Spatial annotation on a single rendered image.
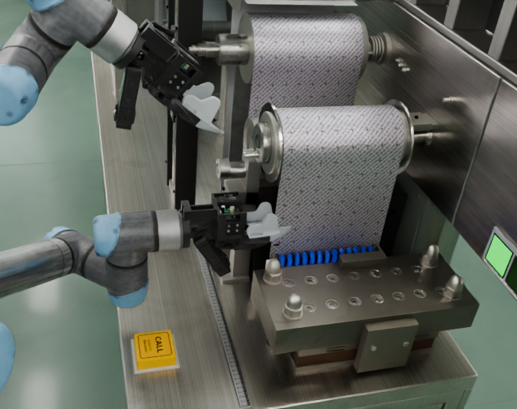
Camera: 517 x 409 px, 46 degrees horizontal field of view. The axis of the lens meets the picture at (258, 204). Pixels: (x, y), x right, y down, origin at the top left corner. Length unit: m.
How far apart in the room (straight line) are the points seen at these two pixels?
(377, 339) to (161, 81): 0.58
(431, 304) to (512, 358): 1.55
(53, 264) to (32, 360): 1.31
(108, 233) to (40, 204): 2.13
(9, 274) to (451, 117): 0.82
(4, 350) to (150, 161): 0.98
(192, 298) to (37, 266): 0.34
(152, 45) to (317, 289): 0.53
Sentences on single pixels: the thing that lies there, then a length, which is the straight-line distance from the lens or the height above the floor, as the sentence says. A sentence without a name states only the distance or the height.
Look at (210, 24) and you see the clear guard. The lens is 2.07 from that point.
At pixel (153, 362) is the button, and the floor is 0.92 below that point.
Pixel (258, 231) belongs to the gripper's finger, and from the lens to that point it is 1.15.
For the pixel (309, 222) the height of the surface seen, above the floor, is 1.10.
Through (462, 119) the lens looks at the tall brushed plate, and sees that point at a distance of 1.18.
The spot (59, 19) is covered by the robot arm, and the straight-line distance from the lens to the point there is 0.96.
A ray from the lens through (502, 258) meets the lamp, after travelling 1.09.
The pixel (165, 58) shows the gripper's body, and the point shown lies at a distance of 1.00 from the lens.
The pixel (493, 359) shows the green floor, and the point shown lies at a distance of 2.69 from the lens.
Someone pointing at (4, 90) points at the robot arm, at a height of 1.44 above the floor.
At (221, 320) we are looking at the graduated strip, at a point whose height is 0.90.
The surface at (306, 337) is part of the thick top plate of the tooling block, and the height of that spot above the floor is 1.00.
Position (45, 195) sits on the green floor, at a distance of 3.28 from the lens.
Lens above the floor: 1.79
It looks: 34 degrees down
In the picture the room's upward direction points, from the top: 6 degrees clockwise
